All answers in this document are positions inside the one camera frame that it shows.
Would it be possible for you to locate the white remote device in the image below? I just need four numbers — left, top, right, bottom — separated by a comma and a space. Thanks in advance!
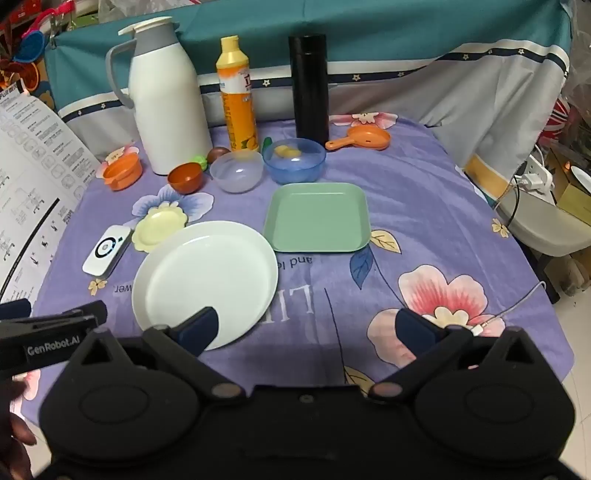
82, 224, 133, 278

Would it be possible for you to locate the white round plate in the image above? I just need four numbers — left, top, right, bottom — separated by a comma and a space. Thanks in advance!
131, 221, 279, 350

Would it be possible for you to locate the blue translucent bowl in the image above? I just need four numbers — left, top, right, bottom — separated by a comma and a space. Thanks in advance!
263, 138, 327, 185

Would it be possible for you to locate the printed paper sheet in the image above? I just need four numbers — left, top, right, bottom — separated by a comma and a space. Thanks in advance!
0, 85, 101, 303

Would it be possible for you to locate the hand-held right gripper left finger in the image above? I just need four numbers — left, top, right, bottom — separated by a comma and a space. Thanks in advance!
67, 306, 245, 402

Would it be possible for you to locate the white plastic stool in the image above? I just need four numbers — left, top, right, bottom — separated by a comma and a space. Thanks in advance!
496, 184, 591, 258

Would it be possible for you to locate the green square plate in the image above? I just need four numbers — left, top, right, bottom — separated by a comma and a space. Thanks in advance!
263, 182, 371, 254

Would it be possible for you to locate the white thermos jug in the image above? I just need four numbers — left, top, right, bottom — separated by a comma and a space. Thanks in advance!
105, 16, 213, 176

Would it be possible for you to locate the teal and grey star-trimmed cloth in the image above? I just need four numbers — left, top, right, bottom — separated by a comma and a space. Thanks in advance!
44, 0, 573, 204

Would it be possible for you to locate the purple floral tablecloth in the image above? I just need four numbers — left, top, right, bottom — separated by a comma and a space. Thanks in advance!
28, 112, 576, 418

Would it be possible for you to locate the white power strip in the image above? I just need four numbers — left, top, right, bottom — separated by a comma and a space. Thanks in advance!
512, 154, 556, 195

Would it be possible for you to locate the brown small bowl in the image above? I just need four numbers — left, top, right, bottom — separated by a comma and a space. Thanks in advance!
167, 162, 206, 195

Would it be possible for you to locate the pale yellow flower-shaped food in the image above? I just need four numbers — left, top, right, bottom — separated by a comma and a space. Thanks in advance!
132, 203, 188, 254

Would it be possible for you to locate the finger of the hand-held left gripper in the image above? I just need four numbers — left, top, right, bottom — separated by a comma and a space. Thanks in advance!
0, 301, 108, 329
0, 298, 32, 320

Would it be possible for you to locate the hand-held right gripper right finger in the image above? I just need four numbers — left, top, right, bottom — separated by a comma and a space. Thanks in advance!
368, 308, 551, 401

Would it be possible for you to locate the black thermos flask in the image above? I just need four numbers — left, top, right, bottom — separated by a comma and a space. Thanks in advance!
288, 32, 330, 144

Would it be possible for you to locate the orange toy spoon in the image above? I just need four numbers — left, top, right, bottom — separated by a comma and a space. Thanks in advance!
325, 125, 393, 152

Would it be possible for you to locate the white cable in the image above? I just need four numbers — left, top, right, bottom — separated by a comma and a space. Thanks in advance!
470, 281, 548, 337

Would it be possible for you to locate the blue and red toy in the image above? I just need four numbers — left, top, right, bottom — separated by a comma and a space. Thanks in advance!
8, 8, 48, 63

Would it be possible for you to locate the person's left hand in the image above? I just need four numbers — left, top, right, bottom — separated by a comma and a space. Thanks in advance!
0, 375, 38, 480

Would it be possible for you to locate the clear plastic bowl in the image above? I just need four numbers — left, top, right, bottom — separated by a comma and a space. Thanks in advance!
209, 151, 265, 194

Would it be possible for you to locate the orange can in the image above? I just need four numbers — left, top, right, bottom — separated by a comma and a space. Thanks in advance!
215, 35, 260, 153

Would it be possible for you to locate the orange small container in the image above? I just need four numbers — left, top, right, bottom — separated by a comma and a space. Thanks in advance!
102, 152, 143, 191

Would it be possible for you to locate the yellow cardboard box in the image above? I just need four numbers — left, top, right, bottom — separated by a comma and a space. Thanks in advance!
549, 147, 591, 224

